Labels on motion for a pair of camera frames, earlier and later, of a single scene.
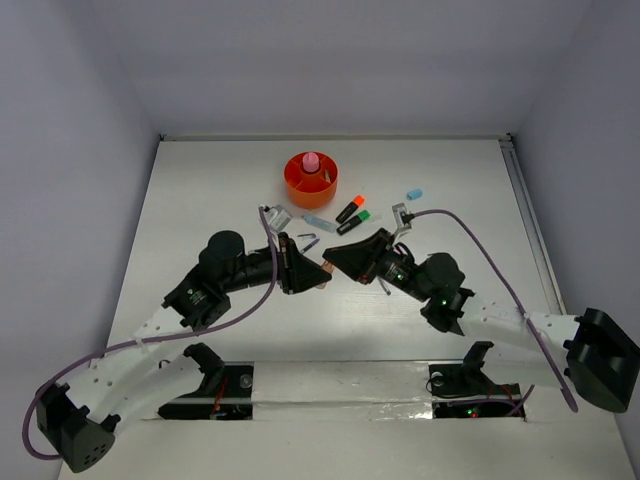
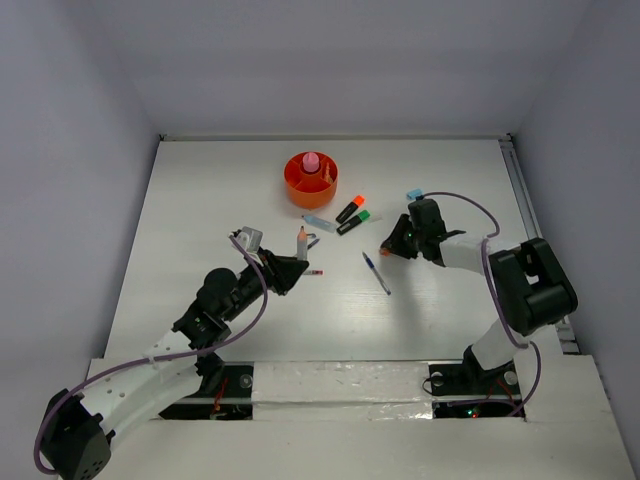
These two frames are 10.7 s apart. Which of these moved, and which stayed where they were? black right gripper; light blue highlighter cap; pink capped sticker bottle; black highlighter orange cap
Moved: black right gripper
Stayed: black highlighter orange cap; light blue highlighter cap; pink capped sticker bottle
